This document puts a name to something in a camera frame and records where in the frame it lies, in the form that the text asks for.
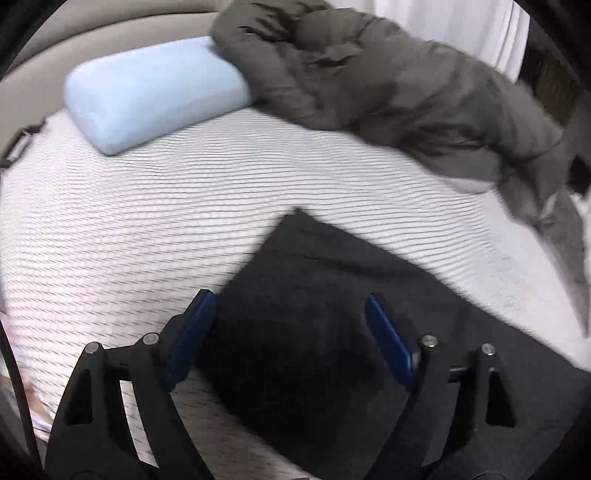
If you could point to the light blue pillow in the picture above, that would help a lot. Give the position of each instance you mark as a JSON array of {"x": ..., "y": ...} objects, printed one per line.
[{"x": 147, "y": 92}]

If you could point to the dark wooden furniture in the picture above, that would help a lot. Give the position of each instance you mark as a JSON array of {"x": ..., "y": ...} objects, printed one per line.
[{"x": 551, "y": 78}]

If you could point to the black pants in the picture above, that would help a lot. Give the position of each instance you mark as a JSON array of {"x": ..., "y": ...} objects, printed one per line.
[{"x": 323, "y": 277}]

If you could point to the grey-brown duvet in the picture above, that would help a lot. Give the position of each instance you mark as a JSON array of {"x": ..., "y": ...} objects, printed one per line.
[{"x": 392, "y": 87}]

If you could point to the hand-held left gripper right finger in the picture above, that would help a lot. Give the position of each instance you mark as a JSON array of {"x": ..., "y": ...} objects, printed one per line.
[{"x": 391, "y": 339}]

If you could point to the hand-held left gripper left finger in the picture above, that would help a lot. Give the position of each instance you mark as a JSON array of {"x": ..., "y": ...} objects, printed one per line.
[{"x": 193, "y": 330}]

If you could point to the white curtain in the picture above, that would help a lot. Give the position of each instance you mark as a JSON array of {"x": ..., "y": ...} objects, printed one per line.
[{"x": 443, "y": 23}]

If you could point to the bed with white patterned sheet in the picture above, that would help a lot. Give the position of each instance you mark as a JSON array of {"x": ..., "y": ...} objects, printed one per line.
[{"x": 138, "y": 207}]

